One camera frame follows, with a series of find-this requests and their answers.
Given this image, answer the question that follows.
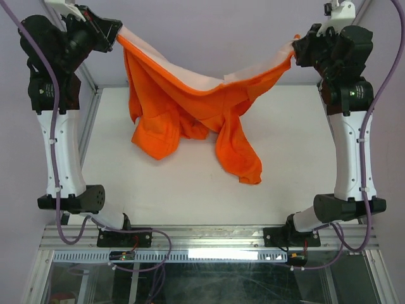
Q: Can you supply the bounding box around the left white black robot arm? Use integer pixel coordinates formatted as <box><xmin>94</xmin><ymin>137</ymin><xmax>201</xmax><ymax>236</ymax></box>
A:
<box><xmin>18</xmin><ymin>1</ymin><xmax>133</xmax><ymax>246</ymax></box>

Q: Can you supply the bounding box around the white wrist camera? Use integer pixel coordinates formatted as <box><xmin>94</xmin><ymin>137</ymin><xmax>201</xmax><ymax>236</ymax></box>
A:
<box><xmin>317</xmin><ymin>1</ymin><xmax>356</xmax><ymax>37</ymax></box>
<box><xmin>44</xmin><ymin>0</ymin><xmax>86</xmax><ymax>22</ymax></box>

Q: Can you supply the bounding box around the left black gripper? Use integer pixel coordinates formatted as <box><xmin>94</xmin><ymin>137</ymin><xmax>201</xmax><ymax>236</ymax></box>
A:
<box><xmin>57</xmin><ymin>3</ymin><xmax>122</xmax><ymax>72</ymax></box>

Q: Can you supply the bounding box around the aluminium frame post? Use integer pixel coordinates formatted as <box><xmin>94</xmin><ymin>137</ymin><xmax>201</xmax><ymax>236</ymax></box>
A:
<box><xmin>38</xmin><ymin>0</ymin><xmax>97</xmax><ymax>93</ymax></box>
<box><xmin>317</xmin><ymin>1</ymin><xmax>373</xmax><ymax>88</ymax></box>

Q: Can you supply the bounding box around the aluminium mounting rail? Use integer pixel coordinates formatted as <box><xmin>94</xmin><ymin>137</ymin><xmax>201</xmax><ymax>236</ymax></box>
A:
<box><xmin>40</xmin><ymin>224</ymin><xmax>380</xmax><ymax>251</ymax></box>

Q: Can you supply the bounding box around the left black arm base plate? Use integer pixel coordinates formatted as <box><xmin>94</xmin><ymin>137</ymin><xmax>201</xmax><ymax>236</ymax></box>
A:
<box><xmin>97</xmin><ymin>227</ymin><xmax>153</xmax><ymax>248</ymax></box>

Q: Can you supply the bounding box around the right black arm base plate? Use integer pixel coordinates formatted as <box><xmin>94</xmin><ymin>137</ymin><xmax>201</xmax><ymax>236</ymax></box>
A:
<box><xmin>263</xmin><ymin>226</ymin><xmax>321</xmax><ymax>249</ymax></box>

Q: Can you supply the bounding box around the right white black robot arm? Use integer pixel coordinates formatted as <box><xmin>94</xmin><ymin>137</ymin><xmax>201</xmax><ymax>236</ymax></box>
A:
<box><xmin>283</xmin><ymin>23</ymin><xmax>387</xmax><ymax>245</ymax></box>

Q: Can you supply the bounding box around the small electronics board with leds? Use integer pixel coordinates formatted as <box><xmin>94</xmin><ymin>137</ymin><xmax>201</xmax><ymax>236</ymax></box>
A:
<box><xmin>109</xmin><ymin>251</ymin><xmax>136</xmax><ymax>262</ymax></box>

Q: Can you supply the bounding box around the white slotted cable duct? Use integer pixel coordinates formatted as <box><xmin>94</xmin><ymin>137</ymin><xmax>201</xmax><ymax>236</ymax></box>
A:
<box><xmin>53</xmin><ymin>248</ymin><xmax>287</xmax><ymax>263</ymax></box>

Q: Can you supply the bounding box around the left aluminium frame post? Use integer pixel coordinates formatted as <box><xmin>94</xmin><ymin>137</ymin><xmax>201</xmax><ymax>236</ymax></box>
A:
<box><xmin>38</xmin><ymin>0</ymin><xmax>97</xmax><ymax>93</ymax></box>

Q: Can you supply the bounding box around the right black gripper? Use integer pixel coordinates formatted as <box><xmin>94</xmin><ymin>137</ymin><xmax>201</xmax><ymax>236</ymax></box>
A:
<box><xmin>293</xmin><ymin>23</ymin><xmax>340</xmax><ymax>80</ymax></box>

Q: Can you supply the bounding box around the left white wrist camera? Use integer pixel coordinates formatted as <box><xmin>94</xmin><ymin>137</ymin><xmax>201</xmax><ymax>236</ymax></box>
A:
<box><xmin>44</xmin><ymin>0</ymin><xmax>86</xmax><ymax>22</ymax></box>

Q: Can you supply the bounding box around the black connector with yellow plug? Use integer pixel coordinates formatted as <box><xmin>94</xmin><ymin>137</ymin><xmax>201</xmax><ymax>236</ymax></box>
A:
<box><xmin>286</xmin><ymin>252</ymin><xmax>308</xmax><ymax>267</ymax></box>

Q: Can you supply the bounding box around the purple cable under rail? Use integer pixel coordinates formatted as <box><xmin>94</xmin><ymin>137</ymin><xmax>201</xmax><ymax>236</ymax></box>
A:
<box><xmin>107</xmin><ymin>229</ymin><xmax>174</xmax><ymax>304</ymax></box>

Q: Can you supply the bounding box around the right aluminium frame post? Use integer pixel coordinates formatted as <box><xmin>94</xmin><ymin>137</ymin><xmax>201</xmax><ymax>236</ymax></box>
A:
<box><xmin>317</xmin><ymin>1</ymin><xmax>373</xmax><ymax>88</ymax></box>

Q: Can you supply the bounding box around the orange jacket with pink lining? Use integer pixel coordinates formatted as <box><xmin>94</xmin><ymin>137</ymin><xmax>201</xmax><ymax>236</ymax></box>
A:
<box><xmin>117</xmin><ymin>28</ymin><xmax>295</xmax><ymax>185</ymax></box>

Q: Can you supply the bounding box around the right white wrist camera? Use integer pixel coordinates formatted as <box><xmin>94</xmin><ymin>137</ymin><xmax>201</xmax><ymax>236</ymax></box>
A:
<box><xmin>317</xmin><ymin>1</ymin><xmax>356</xmax><ymax>37</ymax></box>

